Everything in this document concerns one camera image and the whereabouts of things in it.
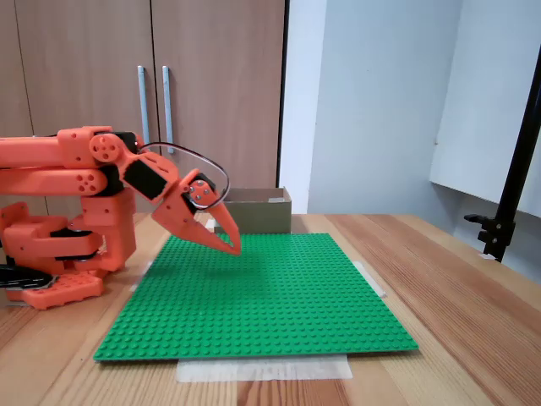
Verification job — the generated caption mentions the green lego baseplate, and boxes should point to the green lego baseplate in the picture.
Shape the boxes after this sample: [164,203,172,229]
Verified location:
[92,232,419,364]

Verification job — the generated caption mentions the black controller board with cables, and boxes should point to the black controller board with cables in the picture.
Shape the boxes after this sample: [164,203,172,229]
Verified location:
[0,264,58,293]

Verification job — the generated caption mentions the open cardboard box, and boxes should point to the open cardboard box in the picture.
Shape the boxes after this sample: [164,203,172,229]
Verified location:
[213,186,293,235]

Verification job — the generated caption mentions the metal cabinet handle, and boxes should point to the metal cabinet handle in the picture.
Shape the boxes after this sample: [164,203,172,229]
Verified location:
[161,65,176,156]
[136,65,152,144]

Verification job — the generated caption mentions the white wall panel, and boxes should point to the white wall panel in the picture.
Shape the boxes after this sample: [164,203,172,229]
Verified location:
[429,0,541,219]

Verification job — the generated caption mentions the brown wooden cabinet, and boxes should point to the brown wooden cabinet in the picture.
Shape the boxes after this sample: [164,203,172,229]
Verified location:
[0,0,291,216]

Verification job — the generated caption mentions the black camera stand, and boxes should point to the black camera stand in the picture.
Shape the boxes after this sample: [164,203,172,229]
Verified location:
[463,16,541,264]

